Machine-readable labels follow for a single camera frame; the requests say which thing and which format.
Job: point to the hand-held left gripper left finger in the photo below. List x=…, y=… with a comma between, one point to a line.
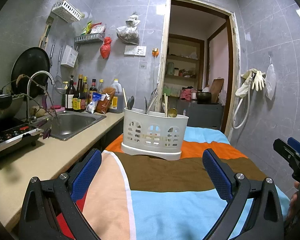
x=86, y=175

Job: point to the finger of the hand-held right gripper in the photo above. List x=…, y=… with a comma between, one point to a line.
x=283, y=148
x=296, y=143

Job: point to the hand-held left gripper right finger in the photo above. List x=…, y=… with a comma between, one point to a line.
x=218, y=177

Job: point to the gold spoon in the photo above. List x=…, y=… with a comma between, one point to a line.
x=173, y=112

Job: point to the white plastic utensil caddy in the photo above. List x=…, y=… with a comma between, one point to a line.
x=155, y=122

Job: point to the silver spoon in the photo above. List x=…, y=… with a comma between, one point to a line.
x=131, y=102
x=145, y=105

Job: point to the dark steel fork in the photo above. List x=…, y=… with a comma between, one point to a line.
x=154, y=96

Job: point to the person's right hand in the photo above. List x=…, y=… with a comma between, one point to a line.
x=293, y=200

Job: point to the dark base cabinet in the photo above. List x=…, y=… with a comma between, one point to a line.
x=110, y=135

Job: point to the colourful striped blanket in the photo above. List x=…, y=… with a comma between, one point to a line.
x=177, y=205

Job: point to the steel sink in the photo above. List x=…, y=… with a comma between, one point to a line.
x=75, y=123

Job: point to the grey cabinet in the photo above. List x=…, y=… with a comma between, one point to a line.
x=202, y=113

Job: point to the hanging clear plastic bag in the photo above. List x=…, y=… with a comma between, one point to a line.
x=270, y=82

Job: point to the blue white food bag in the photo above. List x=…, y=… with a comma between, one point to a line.
x=92, y=105

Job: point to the cream rubber glove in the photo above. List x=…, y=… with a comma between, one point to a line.
x=242, y=88
x=258, y=80

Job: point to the pink sponge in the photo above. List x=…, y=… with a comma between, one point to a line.
x=57, y=108

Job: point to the orange spice bag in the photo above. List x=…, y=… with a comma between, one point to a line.
x=105, y=101

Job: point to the large soy sauce bottle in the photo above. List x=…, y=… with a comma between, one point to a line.
x=79, y=97

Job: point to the dark pump bottle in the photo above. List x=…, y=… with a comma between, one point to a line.
x=70, y=95

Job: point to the dark metal pot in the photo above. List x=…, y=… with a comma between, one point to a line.
x=204, y=97

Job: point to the dark oil jug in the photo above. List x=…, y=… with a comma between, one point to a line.
x=117, y=96

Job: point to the red cap sauce bottle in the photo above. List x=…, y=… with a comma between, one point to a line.
x=93, y=88

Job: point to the black induction cooker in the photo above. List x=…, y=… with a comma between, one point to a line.
x=7, y=137

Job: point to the slim yellow cap bottle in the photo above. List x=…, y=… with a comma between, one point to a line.
x=85, y=87

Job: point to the wooden cutting board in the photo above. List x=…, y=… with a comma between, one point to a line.
x=217, y=88

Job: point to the pink cloth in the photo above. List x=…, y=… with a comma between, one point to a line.
x=187, y=93

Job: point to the clear yellow cap bottle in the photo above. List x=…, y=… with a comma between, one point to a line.
x=100, y=86

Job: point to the green box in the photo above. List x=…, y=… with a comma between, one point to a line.
x=167, y=91

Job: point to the steel faucet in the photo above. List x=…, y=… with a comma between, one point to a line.
x=40, y=73

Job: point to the small glass jar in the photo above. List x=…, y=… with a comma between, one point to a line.
x=176, y=72

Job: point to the green canister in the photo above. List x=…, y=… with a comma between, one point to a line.
x=170, y=68

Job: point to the black wok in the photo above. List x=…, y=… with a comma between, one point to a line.
x=31, y=67

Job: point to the hanging metal ladle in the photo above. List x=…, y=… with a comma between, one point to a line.
x=52, y=55

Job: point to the wooden shelf unit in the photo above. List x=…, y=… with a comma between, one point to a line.
x=183, y=57

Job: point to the red plastic bag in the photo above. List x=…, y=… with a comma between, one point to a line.
x=106, y=48

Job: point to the red white seasoning packet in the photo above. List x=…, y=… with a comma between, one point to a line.
x=98, y=28

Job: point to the green seasoning packet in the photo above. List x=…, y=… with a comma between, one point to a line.
x=86, y=28

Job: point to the hanging wooden kitchen tool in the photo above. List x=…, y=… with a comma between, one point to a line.
x=45, y=33

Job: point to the clear bag with dark contents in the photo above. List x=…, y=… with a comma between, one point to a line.
x=128, y=33

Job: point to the white wall cutlery basket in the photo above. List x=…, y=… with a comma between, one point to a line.
x=69, y=56

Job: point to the small grey wall plate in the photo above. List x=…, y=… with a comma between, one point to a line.
x=142, y=65

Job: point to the worn white door frame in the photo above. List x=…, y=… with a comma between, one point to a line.
x=163, y=67

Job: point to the white wall switch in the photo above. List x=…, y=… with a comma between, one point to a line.
x=130, y=50

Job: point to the white wall socket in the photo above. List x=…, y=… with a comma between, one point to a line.
x=141, y=50

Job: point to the grey metal wall shelf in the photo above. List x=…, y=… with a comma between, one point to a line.
x=90, y=38

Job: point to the orange wall hook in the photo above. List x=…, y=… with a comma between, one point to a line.
x=155, y=53

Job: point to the long white wall basket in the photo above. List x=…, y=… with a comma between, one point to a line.
x=66, y=11

